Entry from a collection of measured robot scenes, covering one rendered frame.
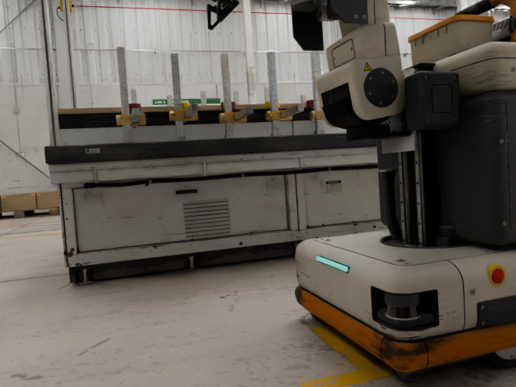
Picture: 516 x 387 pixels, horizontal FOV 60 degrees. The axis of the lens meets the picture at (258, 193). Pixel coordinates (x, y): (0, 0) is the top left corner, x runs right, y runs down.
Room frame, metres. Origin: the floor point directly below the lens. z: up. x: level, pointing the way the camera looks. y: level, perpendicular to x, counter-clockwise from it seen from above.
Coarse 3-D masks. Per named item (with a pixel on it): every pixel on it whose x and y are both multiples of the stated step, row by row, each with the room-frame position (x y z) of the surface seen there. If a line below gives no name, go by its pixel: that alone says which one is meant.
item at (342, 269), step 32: (320, 256) 1.35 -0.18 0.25; (352, 256) 1.21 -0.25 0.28; (384, 256) 1.16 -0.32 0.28; (416, 256) 1.14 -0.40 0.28; (448, 256) 1.11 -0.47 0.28; (480, 256) 1.09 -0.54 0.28; (512, 256) 1.10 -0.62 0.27; (320, 288) 1.34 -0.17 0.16; (352, 288) 1.15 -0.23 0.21; (384, 288) 1.01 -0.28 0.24; (416, 288) 0.98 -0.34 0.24; (448, 288) 1.01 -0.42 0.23; (480, 288) 1.04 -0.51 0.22; (512, 288) 1.06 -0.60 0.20; (352, 320) 1.17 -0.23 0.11; (384, 320) 1.04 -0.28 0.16; (416, 320) 0.99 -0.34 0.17; (448, 320) 1.01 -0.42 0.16; (480, 320) 1.03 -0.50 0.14; (512, 320) 1.06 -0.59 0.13; (384, 352) 1.01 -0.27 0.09; (416, 352) 0.97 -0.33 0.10; (448, 352) 1.00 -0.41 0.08; (480, 352) 1.03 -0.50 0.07
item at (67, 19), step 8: (64, 0) 3.09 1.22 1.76; (64, 8) 3.08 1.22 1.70; (64, 16) 3.08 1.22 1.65; (64, 24) 3.08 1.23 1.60; (64, 32) 3.08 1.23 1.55; (72, 48) 3.09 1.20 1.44; (72, 56) 3.09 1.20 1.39; (72, 64) 3.08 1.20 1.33; (72, 72) 3.08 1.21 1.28; (72, 80) 3.09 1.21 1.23; (72, 88) 3.09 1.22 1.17; (72, 96) 3.08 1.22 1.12; (72, 104) 3.08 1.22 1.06
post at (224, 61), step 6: (222, 54) 2.27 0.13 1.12; (222, 60) 2.27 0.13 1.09; (228, 60) 2.28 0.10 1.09; (222, 66) 2.27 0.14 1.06; (228, 66) 2.27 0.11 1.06; (222, 72) 2.27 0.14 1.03; (228, 72) 2.27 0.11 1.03; (222, 78) 2.28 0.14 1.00; (228, 78) 2.27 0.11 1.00; (222, 84) 2.29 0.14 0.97; (228, 84) 2.27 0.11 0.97; (228, 90) 2.27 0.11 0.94; (228, 96) 2.27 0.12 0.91; (228, 102) 2.27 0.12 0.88; (228, 108) 2.27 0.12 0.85; (228, 126) 2.27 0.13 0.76; (228, 132) 2.27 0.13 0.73
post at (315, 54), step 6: (312, 54) 2.42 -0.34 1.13; (318, 54) 2.42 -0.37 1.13; (312, 60) 2.43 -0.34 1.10; (318, 60) 2.42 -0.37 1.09; (312, 66) 2.43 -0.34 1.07; (318, 66) 2.41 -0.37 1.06; (312, 72) 2.43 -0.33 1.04; (318, 72) 2.41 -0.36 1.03; (312, 78) 2.44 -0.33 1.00; (318, 96) 2.41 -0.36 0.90; (318, 102) 2.41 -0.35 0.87; (318, 108) 2.41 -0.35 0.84; (318, 120) 2.41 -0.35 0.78; (318, 126) 2.41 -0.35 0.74
